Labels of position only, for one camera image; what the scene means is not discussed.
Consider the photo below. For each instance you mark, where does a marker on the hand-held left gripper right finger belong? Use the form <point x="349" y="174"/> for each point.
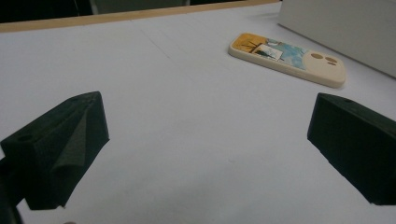
<point x="358" y="146"/>

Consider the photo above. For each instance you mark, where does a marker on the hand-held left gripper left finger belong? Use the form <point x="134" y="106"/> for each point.
<point x="46" y="149"/>

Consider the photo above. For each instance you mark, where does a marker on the cream painted phone case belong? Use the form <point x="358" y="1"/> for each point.
<point x="314" y="68"/>

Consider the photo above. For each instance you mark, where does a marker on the white plastic bin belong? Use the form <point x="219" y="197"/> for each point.
<point x="342" y="28"/>

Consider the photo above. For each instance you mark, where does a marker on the white table sheet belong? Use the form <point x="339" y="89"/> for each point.
<point x="186" y="124"/>

